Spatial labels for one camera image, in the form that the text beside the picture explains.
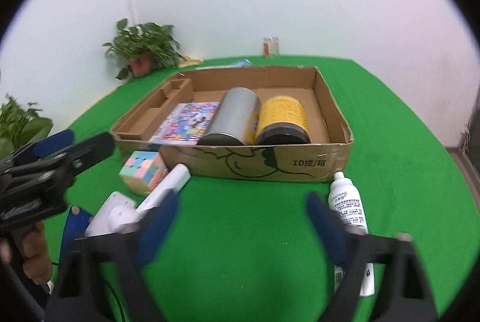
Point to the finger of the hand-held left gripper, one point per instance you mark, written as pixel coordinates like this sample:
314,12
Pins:
52,142
90,153

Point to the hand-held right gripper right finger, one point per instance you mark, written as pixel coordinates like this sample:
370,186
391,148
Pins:
326,224

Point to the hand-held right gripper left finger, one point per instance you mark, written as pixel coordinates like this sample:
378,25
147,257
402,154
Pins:
157,228

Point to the white spray bottle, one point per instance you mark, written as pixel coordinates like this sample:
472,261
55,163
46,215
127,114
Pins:
347,202

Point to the white handheld device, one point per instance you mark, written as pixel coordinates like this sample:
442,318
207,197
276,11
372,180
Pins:
116,213

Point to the blue stapler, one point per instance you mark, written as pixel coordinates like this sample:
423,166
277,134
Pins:
73,232

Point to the cardboard box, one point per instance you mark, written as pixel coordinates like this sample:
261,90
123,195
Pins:
300,164

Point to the colourful board game box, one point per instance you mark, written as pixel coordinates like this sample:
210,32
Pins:
183,123

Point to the yellow jar with black lid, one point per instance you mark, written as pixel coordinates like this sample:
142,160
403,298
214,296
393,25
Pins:
281,112

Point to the silver metal can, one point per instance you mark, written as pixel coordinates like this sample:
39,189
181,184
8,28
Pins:
228,116

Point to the person's left hand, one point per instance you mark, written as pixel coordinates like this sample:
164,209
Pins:
37,254

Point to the large leafy plant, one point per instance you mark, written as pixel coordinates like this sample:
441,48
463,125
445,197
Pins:
18,127

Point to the pastel puzzle cube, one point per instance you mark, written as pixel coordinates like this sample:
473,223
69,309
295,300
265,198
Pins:
140,168

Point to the small potted plant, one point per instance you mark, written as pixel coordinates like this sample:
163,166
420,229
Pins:
144,41

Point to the yellow cloth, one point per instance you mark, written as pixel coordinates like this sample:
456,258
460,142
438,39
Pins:
189,61

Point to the light blue packet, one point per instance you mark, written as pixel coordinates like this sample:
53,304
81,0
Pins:
240,63

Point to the small glass jar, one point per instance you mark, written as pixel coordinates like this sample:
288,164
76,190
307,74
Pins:
271,46

